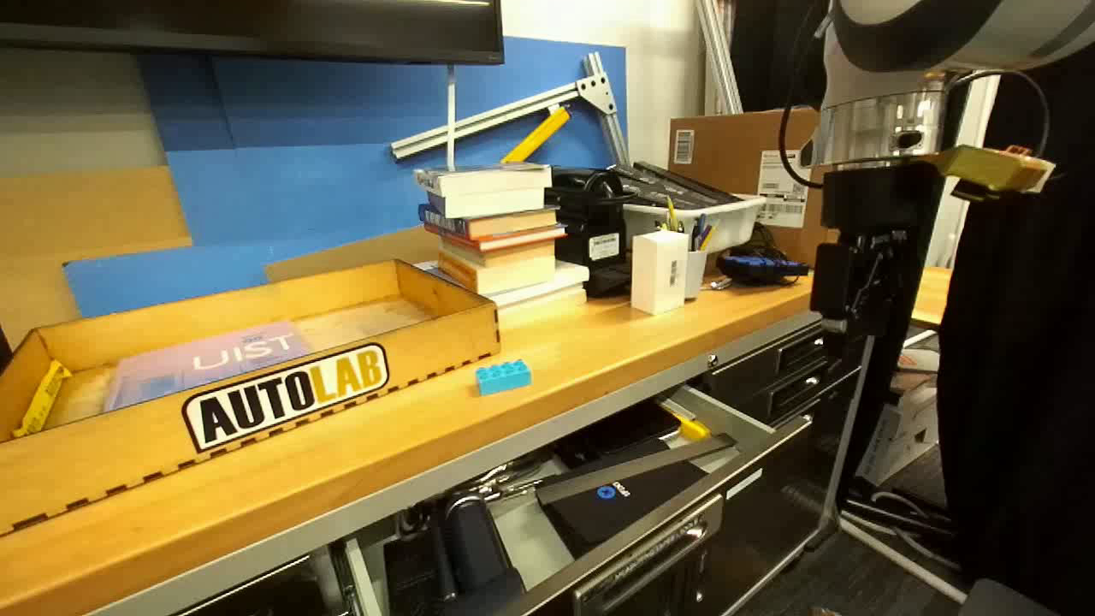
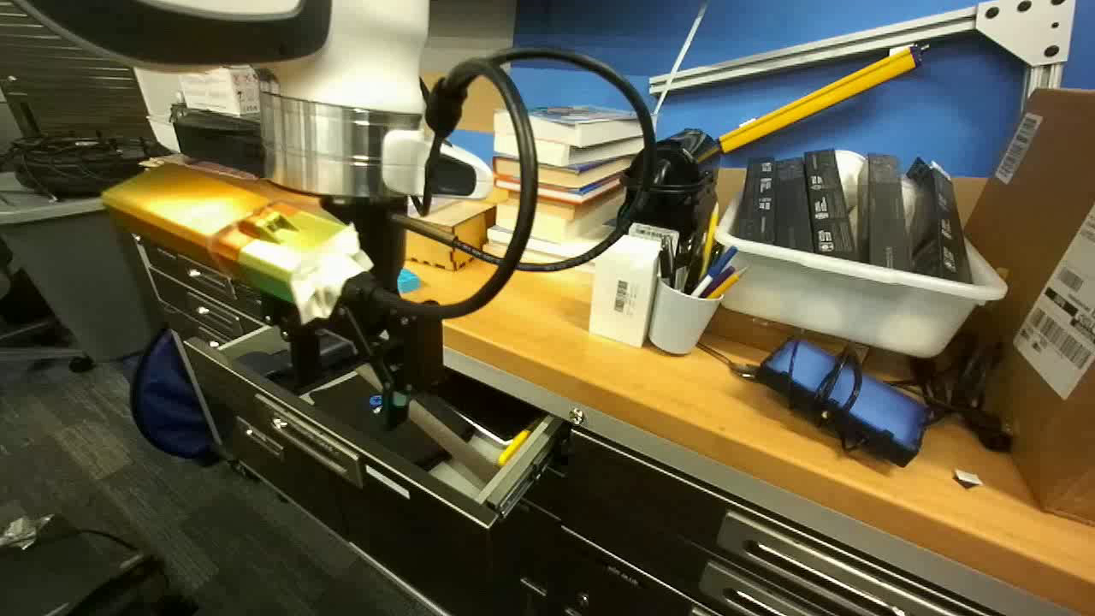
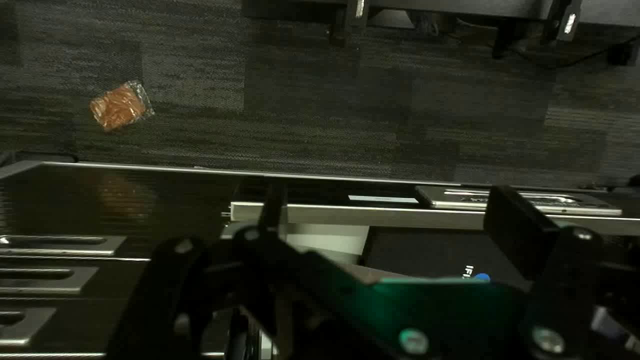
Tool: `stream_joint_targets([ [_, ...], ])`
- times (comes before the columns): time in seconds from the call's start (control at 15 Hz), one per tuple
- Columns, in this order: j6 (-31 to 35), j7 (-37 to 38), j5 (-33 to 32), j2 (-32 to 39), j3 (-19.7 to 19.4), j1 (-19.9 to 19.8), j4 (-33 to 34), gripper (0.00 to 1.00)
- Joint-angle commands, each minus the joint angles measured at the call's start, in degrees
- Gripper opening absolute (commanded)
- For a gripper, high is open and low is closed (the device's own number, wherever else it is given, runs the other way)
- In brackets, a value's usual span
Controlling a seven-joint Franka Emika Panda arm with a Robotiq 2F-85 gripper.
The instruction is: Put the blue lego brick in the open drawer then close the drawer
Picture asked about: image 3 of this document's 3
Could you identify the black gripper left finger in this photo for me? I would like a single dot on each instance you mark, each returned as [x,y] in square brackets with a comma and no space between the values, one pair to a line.
[200,301]

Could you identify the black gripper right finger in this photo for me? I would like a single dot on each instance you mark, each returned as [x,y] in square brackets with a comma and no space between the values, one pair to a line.
[567,286]

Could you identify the open steel cabinet drawer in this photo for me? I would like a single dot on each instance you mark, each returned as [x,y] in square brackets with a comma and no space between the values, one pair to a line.
[401,214]

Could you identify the black box with blue logo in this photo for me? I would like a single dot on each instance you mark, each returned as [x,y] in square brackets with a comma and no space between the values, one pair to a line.
[427,253]

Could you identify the orange plastic packet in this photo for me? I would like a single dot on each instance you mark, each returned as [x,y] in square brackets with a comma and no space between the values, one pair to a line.
[121,107]

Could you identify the chair base with legs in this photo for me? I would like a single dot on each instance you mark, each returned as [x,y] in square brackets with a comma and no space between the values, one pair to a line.
[351,17]

